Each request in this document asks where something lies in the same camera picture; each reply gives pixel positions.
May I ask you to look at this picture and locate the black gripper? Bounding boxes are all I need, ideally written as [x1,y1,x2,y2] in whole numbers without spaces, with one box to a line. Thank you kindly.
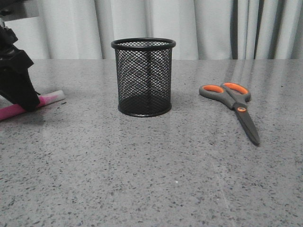
[0,26,40,111]

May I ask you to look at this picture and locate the pink highlighter pen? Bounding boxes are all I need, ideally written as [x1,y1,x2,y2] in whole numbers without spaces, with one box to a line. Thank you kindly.
[0,90,65,121]

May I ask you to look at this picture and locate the grey orange scissors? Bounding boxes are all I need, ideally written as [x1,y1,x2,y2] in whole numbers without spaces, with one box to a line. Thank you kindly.
[199,82,260,146]

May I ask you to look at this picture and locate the black mesh pen holder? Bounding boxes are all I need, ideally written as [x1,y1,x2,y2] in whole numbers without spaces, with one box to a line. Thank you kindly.
[111,38,176,117]

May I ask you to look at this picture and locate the grey curtain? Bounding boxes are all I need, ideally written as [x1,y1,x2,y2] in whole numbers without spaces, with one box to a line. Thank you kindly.
[6,0,303,60]

